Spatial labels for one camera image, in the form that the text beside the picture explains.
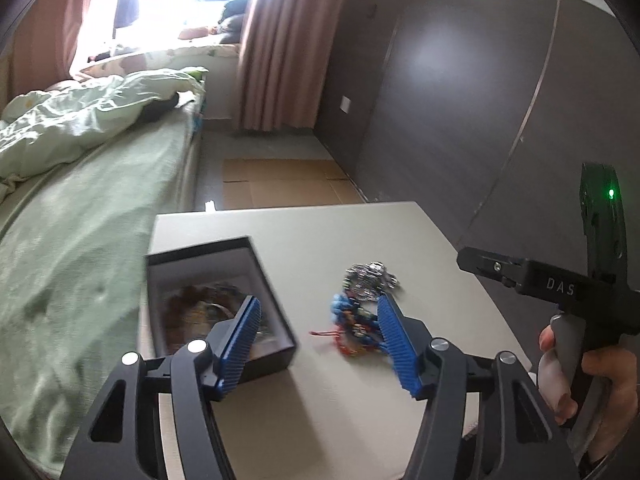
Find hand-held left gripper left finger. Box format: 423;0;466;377
60;296;263;480

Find dark cushions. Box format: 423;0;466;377
215;0;251;45

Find black cloth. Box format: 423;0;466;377
137;91;181;123

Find thin silver bangle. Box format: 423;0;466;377
197;300;238;323

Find person's right hand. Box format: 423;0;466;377
537;324;640;443

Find blue and red beaded bracelets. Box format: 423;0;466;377
310;322;388;358

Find flattened cardboard sheets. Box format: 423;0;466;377
221;158;368;211

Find dark grey wardrobe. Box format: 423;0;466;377
315;0;640;301

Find pale green quilt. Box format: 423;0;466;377
0;69;208;196

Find black square gift box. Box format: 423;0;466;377
145;236;298;386

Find bed with green sheet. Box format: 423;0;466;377
0;67;208;466

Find silver rhinestone bracelet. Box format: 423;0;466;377
345;261;401;302

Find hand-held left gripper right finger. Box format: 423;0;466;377
376;296;583;480

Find brown wooden bead bracelet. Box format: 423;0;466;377
162;285;241;341

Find floral window seat cushion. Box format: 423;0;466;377
80;42;241;81

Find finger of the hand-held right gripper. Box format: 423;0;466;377
457;246;528;291

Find white low table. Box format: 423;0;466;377
147;201;536;480

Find pink curtain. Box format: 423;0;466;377
10;0;108;96
235;0;368;133

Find blue bead bracelet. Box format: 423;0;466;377
330;294;378;331

